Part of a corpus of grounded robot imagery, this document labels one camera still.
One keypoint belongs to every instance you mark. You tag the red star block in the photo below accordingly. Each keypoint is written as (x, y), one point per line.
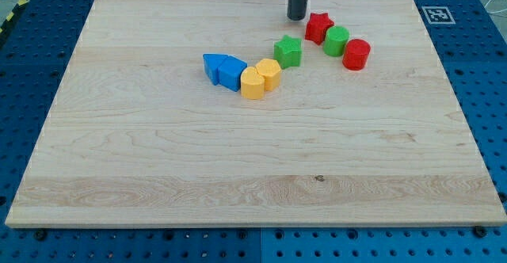
(317, 26)

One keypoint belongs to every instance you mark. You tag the green star block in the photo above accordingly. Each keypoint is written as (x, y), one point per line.
(288, 51)

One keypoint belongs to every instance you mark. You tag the yellow heart block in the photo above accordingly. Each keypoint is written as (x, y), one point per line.
(252, 84)

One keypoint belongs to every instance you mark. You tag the blue pentagon block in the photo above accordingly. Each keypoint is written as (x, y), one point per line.
(230, 71)

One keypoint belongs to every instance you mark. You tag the yellow hexagon block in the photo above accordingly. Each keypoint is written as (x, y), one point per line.
(270, 70)

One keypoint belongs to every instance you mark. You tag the light wooden board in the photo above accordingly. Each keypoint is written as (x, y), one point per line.
(138, 137)

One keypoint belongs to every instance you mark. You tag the blue triangle block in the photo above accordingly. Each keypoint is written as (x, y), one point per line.
(212, 62)

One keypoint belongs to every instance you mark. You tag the green cylinder block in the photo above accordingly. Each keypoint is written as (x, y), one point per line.
(335, 40)

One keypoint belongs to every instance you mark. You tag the red cylinder block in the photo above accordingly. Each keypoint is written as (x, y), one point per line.
(356, 54)

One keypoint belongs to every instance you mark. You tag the white fiducial marker tag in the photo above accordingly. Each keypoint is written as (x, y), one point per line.
(438, 15)

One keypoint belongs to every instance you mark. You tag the yellow black hazard tape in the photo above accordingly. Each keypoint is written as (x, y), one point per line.
(13, 16)

